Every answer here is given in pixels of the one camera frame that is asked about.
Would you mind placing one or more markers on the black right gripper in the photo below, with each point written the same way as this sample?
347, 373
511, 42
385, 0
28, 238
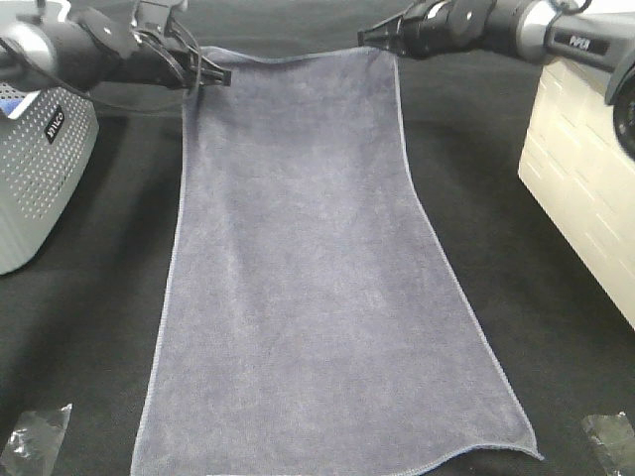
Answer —
422, 31

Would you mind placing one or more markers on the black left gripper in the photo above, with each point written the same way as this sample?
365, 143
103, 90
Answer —
172, 62

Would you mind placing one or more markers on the grey-blue terry towel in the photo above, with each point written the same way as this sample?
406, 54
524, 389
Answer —
312, 324

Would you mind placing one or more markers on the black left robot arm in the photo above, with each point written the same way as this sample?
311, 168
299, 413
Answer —
50, 44

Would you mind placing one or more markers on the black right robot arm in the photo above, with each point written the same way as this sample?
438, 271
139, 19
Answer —
533, 31

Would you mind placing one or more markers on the grey perforated laundry basket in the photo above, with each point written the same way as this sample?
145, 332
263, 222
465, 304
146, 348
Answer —
44, 153

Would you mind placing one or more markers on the light blue cloth in basket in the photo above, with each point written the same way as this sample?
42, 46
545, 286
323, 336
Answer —
14, 107

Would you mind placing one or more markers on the white box with grey rim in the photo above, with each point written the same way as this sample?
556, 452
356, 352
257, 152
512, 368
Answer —
573, 165

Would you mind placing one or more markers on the black table cloth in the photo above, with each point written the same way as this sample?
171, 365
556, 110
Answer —
79, 323

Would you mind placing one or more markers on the clear tape strip left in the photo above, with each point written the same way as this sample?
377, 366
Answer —
35, 442

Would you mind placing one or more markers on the clear tape strip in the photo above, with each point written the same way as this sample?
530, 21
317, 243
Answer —
612, 440
35, 442

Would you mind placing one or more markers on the clear tape strip right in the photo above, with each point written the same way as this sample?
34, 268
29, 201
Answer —
612, 440

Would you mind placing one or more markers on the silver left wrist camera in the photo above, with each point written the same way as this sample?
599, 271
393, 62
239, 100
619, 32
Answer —
157, 11

